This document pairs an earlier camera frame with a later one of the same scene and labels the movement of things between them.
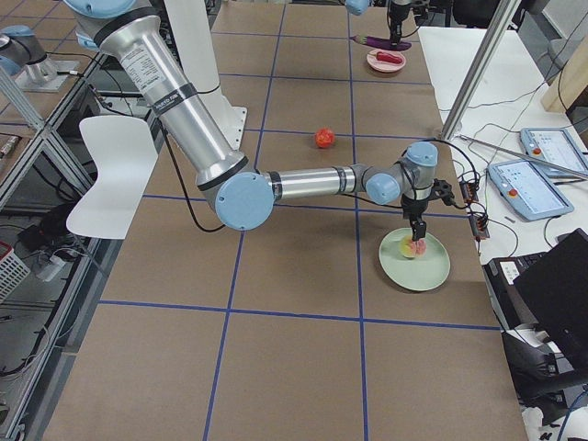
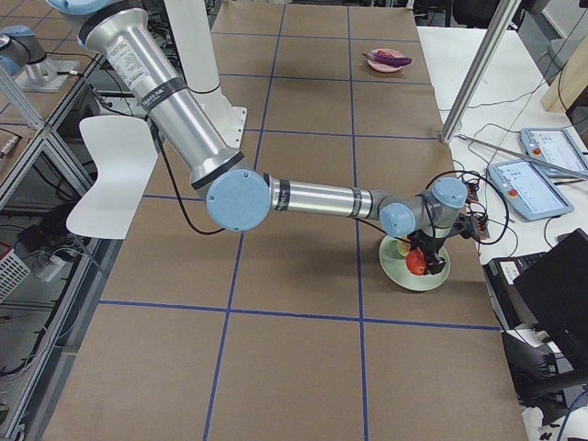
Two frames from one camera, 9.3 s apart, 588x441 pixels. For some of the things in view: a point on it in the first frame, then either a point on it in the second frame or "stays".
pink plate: (383, 65) stays
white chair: (124, 152) stays
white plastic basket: (13, 270) stays
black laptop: (547, 289) stays
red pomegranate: (325, 137) → (415, 261)
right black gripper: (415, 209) → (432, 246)
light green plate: (421, 273) stays
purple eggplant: (379, 42) → (389, 60)
